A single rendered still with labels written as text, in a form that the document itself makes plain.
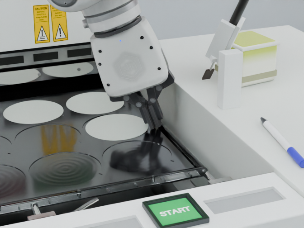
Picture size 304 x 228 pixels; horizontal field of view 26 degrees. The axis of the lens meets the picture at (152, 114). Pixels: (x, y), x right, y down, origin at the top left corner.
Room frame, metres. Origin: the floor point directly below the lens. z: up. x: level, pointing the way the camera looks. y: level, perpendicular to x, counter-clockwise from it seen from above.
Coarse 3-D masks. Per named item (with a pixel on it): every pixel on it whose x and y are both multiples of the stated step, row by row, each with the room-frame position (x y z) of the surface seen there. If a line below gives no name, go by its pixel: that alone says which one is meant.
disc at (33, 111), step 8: (16, 104) 1.05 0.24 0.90; (24, 104) 1.05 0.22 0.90; (32, 104) 1.05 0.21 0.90; (40, 104) 1.05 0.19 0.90; (48, 104) 1.05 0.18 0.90; (56, 104) 1.05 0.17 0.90; (8, 112) 1.02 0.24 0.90; (16, 112) 1.02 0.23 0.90; (24, 112) 1.02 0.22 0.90; (32, 112) 1.02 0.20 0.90; (40, 112) 1.02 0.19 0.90; (48, 112) 1.02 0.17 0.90; (56, 112) 1.02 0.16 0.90; (16, 120) 0.99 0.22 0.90; (24, 120) 0.99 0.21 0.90; (32, 120) 0.99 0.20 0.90; (40, 120) 0.99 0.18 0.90; (48, 120) 0.99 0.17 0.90
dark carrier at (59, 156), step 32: (64, 96) 1.09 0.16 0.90; (0, 128) 0.95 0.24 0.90; (32, 128) 0.96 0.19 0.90; (64, 128) 0.96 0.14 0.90; (0, 160) 0.85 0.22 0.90; (32, 160) 0.85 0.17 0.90; (64, 160) 0.85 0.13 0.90; (96, 160) 0.85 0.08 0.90; (128, 160) 0.85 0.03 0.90; (160, 160) 0.85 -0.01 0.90; (0, 192) 0.76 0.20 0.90; (32, 192) 0.75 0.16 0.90; (64, 192) 0.76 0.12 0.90
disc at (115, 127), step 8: (96, 120) 0.99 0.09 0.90; (104, 120) 0.99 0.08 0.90; (112, 120) 0.98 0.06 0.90; (120, 120) 0.98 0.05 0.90; (128, 120) 0.98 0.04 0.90; (136, 120) 0.98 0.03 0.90; (88, 128) 0.95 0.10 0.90; (96, 128) 0.95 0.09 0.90; (104, 128) 0.95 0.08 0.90; (112, 128) 0.95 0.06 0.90; (120, 128) 0.95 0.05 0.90; (128, 128) 0.95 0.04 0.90; (136, 128) 0.95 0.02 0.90; (144, 128) 0.95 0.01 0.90; (96, 136) 0.93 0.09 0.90; (104, 136) 0.93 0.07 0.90; (112, 136) 0.92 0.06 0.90; (120, 136) 0.92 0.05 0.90; (128, 136) 0.92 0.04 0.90; (136, 136) 0.92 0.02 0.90
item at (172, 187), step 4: (164, 184) 0.86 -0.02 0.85; (168, 184) 0.86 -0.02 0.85; (172, 184) 0.86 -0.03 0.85; (152, 188) 0.89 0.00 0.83; (156, 188) 0.88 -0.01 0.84; (160, 188) 0.86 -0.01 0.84; (164, 188) 0.85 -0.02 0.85; (168, 188) 0.85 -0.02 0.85; (172, 188) 0.85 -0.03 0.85; (176, 188) 0.85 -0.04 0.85; (156, 192) 0.88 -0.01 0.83; (160, 192) 0.86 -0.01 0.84; (164, 192) 0.84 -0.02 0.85; (168, 192) 0.84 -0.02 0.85
